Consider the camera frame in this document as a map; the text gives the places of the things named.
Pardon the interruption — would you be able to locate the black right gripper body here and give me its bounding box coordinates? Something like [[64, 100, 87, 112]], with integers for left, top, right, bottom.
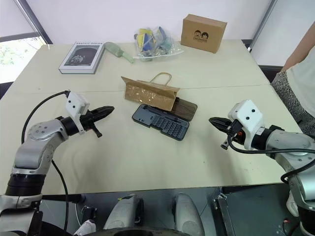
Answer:
[[220, 119, 247, 150]]

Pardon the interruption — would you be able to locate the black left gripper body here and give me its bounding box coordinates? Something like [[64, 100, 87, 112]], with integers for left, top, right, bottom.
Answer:
[[79, 110, 103, 139]]

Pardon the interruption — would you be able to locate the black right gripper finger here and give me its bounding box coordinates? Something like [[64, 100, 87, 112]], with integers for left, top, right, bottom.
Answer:
[[210, 121, 230, 135], [208, 117, 230, 126]]

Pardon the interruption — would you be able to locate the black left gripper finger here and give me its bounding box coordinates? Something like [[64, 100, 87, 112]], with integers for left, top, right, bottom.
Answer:
[[92, 106, 115, 117], [94, 109, 115, 122]]

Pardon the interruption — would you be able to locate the black screwdriver bit case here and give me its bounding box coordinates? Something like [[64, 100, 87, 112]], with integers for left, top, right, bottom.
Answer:
[[131, 97, 198, 142]]

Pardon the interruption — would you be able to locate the grey graphic design book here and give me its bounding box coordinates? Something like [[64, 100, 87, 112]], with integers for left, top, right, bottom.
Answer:
[[58, 41, 105, 75]]

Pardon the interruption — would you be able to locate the person in white shirt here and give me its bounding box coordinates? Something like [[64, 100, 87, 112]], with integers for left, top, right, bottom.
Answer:
[[270, 59, 315, 136]]

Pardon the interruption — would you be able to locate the clear plastic bag of items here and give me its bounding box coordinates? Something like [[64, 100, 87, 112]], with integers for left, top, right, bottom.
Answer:
[[132, 26, 185, 62]]

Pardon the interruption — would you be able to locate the black metal table leg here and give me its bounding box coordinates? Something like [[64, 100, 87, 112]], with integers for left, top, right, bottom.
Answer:
[[212, 186, 248, 236]]

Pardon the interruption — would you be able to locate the brown cardboard box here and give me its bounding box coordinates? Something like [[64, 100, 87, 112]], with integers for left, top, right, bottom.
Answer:
[[180, 14, 228, 54]]

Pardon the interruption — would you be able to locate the grey rounded shell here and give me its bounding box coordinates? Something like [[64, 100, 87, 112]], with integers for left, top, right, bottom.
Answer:
[[173, 192, 205, 236], [103, 193, 145, 232]]

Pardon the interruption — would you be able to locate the white shoe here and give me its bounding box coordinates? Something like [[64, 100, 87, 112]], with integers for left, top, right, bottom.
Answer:
[[73, 220, 97, 236]]

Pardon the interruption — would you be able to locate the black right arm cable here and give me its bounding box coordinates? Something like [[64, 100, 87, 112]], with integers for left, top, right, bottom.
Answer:
[[226, 135, 315, 184]]

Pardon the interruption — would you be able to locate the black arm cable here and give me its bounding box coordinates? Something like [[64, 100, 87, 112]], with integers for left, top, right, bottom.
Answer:
[[226, 135, 315, 184], [21, 90, 72, 233]]

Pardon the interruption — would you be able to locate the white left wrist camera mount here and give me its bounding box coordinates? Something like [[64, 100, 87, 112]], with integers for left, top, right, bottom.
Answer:
[[65, 91, 91, 135]]

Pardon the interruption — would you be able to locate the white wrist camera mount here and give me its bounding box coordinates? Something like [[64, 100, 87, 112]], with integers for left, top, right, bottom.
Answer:
[[227, 99, 265, 150], [65, 91, 91, 135]]

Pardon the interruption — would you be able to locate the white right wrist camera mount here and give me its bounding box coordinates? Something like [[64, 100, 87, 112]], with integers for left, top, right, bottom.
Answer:
[[227, 99, 265, 150]]

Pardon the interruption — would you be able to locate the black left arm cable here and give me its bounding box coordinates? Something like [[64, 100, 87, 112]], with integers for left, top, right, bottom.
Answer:
[[21, 90, 72, 233]]

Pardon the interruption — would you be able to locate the brown paper bag with handles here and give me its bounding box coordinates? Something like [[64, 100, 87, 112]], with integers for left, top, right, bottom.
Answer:
[[120, 72, 181, 113]]

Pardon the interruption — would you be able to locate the grey window frame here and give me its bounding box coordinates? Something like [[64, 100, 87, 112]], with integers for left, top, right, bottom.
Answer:
[[0, 0, 54, 45]]

